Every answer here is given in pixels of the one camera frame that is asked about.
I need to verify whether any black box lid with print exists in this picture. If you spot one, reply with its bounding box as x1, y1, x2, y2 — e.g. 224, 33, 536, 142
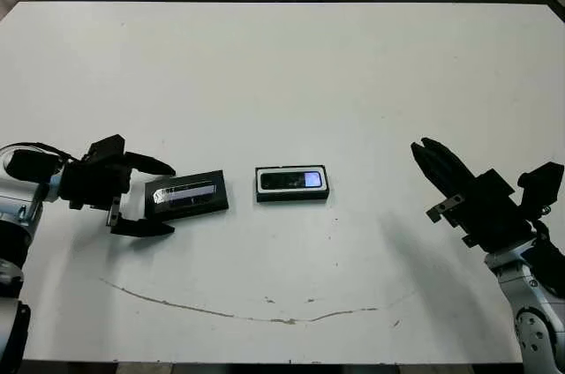
144, 168, 230, 220

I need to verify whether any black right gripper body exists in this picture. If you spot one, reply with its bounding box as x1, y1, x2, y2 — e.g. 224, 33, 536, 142
425, 168, 539, 255

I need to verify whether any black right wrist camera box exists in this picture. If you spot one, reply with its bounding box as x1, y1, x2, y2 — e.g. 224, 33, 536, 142
516, 161, 565, 219

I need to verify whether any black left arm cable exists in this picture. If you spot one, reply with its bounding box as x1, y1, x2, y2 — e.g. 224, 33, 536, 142
0, 140, 87, 166

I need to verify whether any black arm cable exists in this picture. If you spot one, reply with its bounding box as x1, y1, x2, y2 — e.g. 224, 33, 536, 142
531, 217, 565, 300
0, 140, 87, 166

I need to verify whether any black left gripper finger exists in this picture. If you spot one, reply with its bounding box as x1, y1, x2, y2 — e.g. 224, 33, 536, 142
124, 151, 177, 177
109, 215, 177, 239

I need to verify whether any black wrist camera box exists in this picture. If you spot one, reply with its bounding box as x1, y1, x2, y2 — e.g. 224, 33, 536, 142
85, 134, 128, 162
516, 161, 565, 219

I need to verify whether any slim black camera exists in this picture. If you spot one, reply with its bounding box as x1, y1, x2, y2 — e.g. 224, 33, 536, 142
260, 169, 323, 191

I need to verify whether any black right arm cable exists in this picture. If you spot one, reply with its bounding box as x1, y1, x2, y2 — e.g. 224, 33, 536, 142
531, 217, 565, 300

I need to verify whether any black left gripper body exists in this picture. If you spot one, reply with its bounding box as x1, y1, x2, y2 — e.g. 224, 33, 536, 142
58, 152, 132, 228

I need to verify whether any black box base white insert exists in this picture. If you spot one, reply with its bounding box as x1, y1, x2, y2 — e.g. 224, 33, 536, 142
253, 163, 332, 204

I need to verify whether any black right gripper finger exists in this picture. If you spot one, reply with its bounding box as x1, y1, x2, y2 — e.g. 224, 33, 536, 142
419, 137, 480, 194
410, 140, 461, 201

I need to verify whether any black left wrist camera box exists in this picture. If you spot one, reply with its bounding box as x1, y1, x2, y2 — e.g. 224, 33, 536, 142
85, 134, 128, 162

